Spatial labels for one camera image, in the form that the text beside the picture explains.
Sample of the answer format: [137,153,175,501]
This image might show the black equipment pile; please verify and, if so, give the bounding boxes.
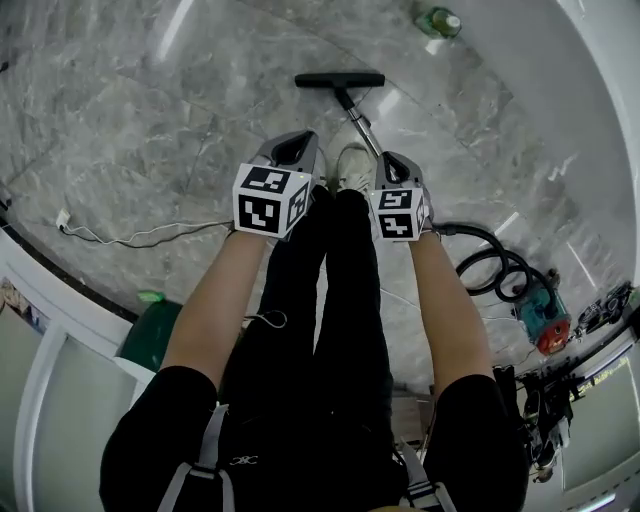
[492,363,576,485]

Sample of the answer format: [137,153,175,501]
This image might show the white charger with cable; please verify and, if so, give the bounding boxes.
[54,208,236,249]

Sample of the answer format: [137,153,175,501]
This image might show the green bin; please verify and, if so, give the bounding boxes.
[120,290,184,374]

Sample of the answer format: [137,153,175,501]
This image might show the person's left forearm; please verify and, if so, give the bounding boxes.
[160,228,274,392]

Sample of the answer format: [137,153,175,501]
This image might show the dark monitor screen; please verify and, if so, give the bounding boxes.
[562,344,640,494]

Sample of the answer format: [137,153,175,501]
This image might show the person's right forearm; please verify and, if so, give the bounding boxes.
[408,230,496,396]

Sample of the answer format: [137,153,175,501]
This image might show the grey harness straps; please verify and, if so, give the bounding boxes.
[155,402,461,512]

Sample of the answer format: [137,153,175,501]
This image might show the teal and red vacuum canister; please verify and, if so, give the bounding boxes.
[518,269,572,356]

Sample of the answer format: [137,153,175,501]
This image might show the person's black clothing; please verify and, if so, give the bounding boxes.
[98,185,530,512]

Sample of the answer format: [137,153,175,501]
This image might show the green plastic bottle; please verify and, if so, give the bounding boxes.
[415,5,463,40]

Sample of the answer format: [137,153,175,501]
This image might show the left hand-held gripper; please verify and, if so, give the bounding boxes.
[231,130,321,243]

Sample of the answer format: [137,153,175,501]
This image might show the silver vacuum cleaner wand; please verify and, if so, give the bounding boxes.
[337,86,385,157]

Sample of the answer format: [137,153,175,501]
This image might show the black vacuum hose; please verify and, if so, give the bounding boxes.
[433,222,556,304]

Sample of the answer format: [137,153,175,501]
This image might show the black floor nozzle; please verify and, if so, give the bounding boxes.
[294,72,387,89]

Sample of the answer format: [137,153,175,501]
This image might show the white cabinet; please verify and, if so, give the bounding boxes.
[0,227,157,512]

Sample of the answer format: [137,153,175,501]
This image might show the person's white shoe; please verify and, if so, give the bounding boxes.
[335,143,376,193]

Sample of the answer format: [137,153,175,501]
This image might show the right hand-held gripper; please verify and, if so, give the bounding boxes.
[368,150,434,243]

